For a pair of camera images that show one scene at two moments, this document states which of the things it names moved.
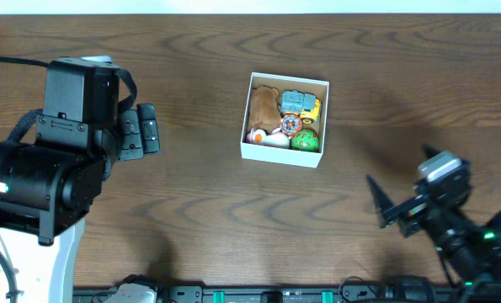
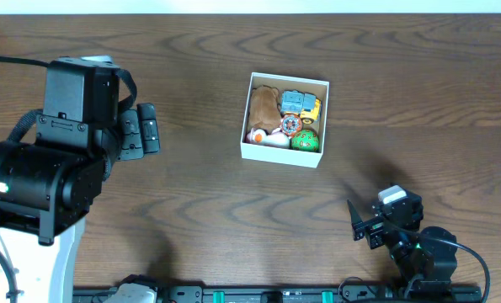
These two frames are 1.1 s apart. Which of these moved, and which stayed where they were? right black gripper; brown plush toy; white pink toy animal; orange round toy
Moved: right black gripper
Stayed: orange round toy; white pink toy animal; brown plush toy
